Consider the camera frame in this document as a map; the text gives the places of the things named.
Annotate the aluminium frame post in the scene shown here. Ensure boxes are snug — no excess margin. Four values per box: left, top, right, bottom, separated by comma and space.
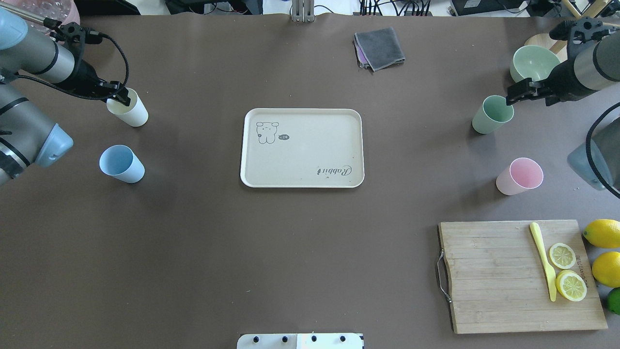
291, 0, 316, 23

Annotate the beige rabbit tray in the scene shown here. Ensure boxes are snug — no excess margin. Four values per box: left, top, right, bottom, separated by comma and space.
240, 108, 365, 189

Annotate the lemon half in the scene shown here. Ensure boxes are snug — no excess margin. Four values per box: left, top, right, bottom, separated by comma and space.
548, 243, 576, 270
555, 270, 587, 302

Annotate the yellow lemon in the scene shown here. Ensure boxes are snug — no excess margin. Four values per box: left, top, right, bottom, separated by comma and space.
583, 219, 620, 248
591, 251, 620, 288

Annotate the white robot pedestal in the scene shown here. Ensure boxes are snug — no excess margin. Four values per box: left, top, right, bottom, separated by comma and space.
236, 332, 365, 349

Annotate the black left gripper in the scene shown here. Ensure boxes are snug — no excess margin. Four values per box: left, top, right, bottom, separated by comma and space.
68, 60, 131, 107

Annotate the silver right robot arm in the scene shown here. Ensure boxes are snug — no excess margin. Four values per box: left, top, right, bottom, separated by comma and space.
504, 26, 619, 196

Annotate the blue plastic cup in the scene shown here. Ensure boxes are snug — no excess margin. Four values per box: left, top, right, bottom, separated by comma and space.
99, 145, 145, 184

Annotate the cream plastic cup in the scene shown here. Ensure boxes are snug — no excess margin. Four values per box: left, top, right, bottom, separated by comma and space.
106, 88, 149, 127

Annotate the green plastic cup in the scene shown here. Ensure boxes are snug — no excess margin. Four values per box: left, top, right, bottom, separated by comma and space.
472, 95, 514, 134

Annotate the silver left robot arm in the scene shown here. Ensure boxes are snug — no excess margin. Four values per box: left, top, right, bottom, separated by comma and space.
0, 2, 137, 185

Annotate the wooden cutting board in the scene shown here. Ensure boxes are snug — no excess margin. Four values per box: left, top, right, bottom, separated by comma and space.
438, 220, 607, 334

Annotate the grey folded cloth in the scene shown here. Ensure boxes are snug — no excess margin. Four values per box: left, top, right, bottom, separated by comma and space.
354, 27, 405, 72

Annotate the yellow lemon outer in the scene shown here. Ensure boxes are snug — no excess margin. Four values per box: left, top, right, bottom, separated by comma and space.
583, 219, 620, 248

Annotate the pink plastic cup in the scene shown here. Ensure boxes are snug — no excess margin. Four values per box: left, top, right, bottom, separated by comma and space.
496, 158, 544, 196

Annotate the yellow plastic knife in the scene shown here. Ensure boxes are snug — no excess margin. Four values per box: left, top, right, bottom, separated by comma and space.
529, 222, 558, 302

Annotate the green bowl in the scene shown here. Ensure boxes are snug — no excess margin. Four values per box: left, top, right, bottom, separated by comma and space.
510, 46, 560, 82

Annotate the metal muddler in bowl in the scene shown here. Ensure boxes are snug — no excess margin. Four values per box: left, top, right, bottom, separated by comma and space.
15, 7, 62, 29

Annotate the pink bowl with ice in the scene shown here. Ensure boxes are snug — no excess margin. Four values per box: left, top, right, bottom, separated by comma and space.
6, 0, 80, 24

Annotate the wooden cup stand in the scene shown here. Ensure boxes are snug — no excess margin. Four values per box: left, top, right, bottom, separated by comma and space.
525, 0, 611, 61

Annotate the yellow lemon middle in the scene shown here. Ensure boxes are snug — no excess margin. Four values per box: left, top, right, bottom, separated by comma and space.
591, 251, 620, 288

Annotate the lemon half lower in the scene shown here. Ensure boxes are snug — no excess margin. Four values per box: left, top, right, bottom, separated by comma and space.
555, 270, 587, 302

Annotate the lemon half upper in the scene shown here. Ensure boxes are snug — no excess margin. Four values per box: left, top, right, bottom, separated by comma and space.
548, 243, 576, 270

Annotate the green lime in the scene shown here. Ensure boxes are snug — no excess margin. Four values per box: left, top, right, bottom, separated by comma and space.
606, 287, 620, 316

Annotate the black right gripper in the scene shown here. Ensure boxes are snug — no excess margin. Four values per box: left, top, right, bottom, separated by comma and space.
506, 59, 589, 106

